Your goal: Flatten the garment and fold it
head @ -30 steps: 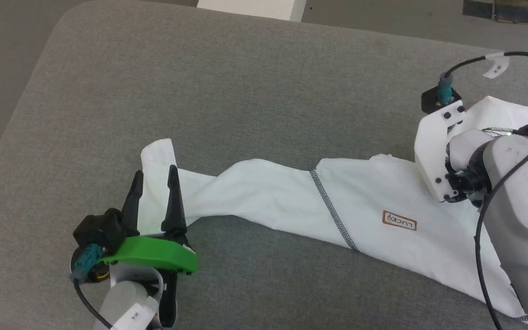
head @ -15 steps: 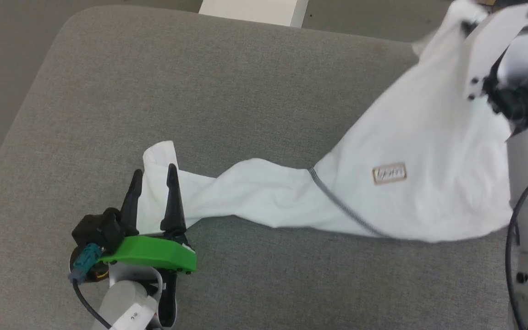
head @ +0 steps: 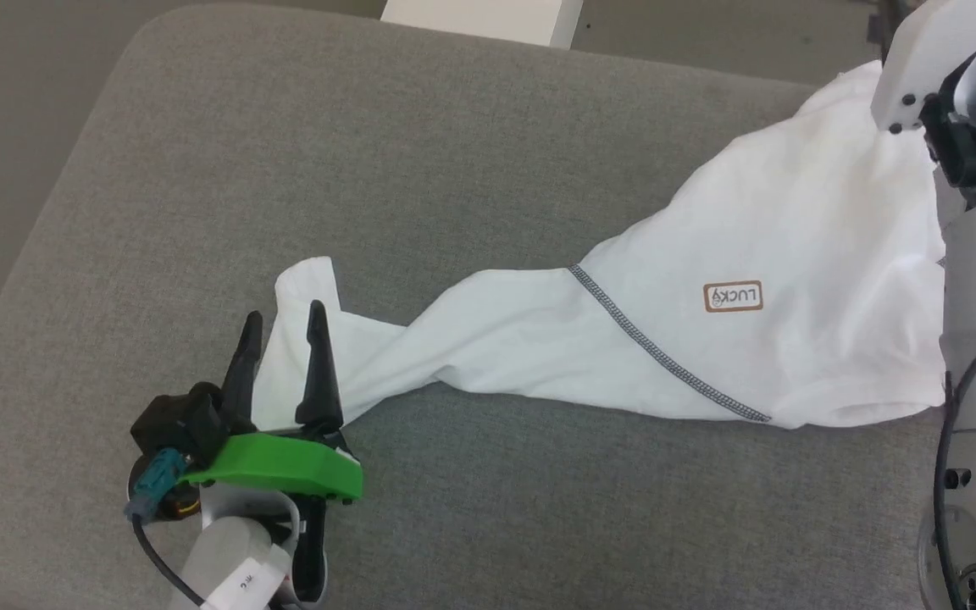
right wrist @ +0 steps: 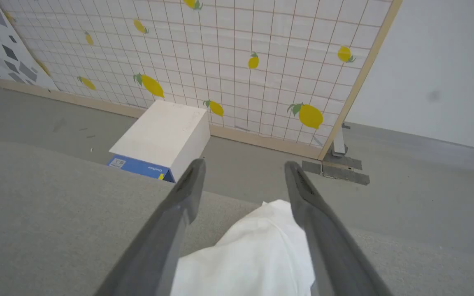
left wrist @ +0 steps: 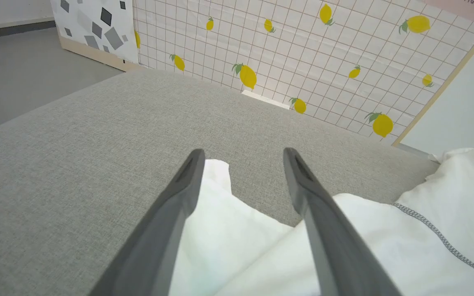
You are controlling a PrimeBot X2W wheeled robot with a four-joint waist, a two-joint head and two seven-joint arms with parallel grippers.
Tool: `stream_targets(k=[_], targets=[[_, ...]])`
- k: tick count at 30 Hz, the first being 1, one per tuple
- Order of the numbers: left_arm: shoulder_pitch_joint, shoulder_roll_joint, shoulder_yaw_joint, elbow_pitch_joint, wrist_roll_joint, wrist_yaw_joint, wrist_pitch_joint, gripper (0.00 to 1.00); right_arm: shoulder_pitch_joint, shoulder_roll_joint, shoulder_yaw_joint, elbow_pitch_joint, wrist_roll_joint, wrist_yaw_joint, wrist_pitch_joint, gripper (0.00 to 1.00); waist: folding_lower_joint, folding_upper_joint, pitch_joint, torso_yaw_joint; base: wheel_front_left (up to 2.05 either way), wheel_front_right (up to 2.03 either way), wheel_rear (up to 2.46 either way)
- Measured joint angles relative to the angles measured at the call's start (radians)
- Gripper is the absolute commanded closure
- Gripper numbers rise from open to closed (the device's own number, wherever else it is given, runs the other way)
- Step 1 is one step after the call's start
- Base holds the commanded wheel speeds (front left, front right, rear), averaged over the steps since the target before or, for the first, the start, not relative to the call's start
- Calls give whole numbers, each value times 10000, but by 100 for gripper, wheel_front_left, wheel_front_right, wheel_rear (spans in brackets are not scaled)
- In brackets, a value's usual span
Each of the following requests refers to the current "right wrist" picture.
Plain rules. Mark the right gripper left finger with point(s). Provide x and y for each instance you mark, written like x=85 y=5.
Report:
x=159 y=246

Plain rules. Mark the grey upholstered sofa seat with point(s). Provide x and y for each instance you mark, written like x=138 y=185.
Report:
x=35 y=213

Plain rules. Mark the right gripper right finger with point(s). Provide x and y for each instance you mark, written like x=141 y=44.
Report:
x=331 y=246

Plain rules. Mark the small black floor tape patch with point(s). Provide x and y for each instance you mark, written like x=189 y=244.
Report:
x=311 y=167

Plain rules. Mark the white t-shirt with grey stitching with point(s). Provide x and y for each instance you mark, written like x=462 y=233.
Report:
x=253 y=259

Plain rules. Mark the lemon print partition screen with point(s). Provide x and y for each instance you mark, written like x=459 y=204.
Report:
x=237 y=41

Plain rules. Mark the white box with blue side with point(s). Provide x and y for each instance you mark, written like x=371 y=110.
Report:
x=163 y=131

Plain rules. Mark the grey metal partition foot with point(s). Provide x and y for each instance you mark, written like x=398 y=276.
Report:
x=339 y=144

